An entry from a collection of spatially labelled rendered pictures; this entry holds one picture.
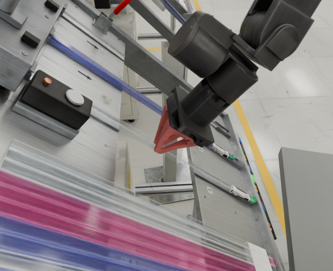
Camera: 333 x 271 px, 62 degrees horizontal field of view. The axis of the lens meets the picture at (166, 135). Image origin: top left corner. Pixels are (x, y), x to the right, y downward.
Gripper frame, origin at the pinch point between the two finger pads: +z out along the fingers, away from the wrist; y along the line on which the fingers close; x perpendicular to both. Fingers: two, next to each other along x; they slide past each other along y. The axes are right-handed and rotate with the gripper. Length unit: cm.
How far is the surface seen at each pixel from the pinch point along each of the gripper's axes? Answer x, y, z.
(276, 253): 28.9, 12.7, 1.2
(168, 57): 14, -55, 6
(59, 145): -16.4, 8.7, 0.1
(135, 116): 45, -108, 71
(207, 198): 12.7, 5.2, 2.1
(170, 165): 52, -56, 51
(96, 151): -11.3, 6.7, 0.4
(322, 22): 214, -263, -57
